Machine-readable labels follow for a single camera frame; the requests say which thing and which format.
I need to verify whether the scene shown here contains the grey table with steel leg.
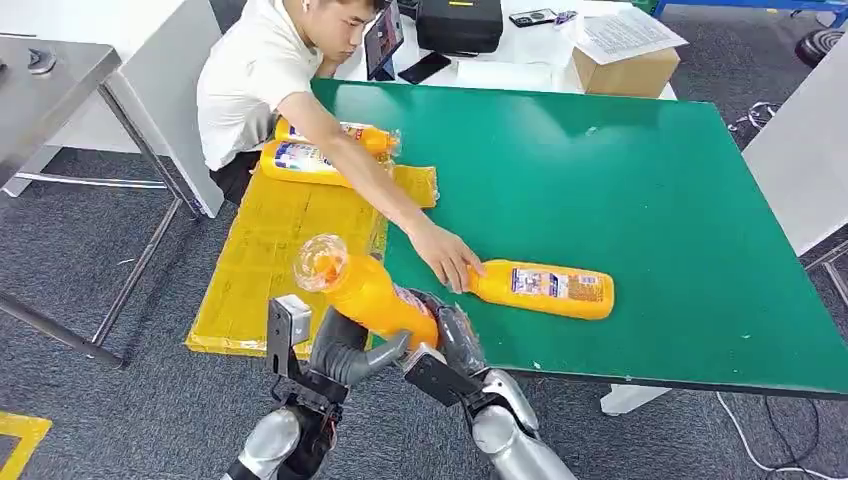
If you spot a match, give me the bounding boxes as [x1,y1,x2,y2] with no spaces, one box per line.
[741,38,848,307]

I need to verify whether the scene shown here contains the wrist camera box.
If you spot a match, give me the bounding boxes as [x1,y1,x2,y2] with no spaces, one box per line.
[266,294,313,382]
[400,343,482,409]

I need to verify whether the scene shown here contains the small grey metal part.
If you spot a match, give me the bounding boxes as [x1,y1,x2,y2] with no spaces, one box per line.
[26,47,58,75]

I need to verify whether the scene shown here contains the orange drink bottle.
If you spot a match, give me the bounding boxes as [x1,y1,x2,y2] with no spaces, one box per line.
[463,258,616,323]
[274,117,403,160]
[258,139,356,189]
[292,233,443,350]

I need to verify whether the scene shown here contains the tablet on blue stand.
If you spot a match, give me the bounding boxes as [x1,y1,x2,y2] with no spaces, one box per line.
[362,0,406,82]

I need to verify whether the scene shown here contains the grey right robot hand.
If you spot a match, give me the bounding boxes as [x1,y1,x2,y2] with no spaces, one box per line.
[409,288,490,379]

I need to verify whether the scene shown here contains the person's right hand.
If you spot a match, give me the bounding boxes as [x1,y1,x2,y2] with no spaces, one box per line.
[408,221,487,295]

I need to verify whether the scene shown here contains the yellow sheet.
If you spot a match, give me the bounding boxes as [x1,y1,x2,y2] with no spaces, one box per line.
[185,142,441,361]

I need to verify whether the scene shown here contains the steel bench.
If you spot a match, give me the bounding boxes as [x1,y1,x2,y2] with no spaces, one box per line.
[0,34,203,370]

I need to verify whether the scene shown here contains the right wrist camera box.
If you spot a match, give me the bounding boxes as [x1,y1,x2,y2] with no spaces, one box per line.
[400,343,482,409]

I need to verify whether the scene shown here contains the person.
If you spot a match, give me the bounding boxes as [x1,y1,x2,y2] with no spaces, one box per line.
[195,0,487,295]

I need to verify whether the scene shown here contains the tangled cables on floor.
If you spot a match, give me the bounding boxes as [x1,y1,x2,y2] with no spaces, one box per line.
[727,101,784,135]

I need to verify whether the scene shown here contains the blue metal frame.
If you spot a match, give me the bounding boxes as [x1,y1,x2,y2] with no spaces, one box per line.
[651,0,848,29]

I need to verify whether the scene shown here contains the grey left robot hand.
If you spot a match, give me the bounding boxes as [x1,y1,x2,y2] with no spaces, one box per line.
[309,306,414,390]

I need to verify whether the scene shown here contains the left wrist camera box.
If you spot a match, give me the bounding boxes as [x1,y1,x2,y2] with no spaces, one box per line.
[266,294,313,382]

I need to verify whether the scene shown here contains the black round disc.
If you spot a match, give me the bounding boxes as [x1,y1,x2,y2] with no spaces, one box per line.
[794,27,848,69]

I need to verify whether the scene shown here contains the printed paper sheet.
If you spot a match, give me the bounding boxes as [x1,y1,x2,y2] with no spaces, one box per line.
[574,6,690,66]

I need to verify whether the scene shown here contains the brown cardboard box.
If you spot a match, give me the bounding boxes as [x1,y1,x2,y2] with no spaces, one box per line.
[572,44,682,100]

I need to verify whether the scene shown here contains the black carrying case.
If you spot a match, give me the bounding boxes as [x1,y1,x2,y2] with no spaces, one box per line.
[415,0,505,55]

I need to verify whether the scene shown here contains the white floor cable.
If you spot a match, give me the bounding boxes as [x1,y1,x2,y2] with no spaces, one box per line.
[716,393,837,480]

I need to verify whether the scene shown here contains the green table mat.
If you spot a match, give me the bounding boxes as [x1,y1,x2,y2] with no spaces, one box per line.
[309,78,848,400]

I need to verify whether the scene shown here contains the white table leg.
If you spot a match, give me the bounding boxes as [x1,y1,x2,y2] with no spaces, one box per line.
[600,384,672,418]

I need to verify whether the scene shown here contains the black smartphone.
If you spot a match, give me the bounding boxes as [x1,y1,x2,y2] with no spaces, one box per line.
[397,51,454,85]

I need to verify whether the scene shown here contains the black remote control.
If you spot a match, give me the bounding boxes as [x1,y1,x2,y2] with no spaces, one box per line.
[508,7,560,28]

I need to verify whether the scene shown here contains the black floor cable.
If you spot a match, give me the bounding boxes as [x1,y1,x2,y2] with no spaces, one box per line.
[764,396,823,473]

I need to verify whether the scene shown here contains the yellow floor tape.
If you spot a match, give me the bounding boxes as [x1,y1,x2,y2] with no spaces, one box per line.
[0,411,54,480]

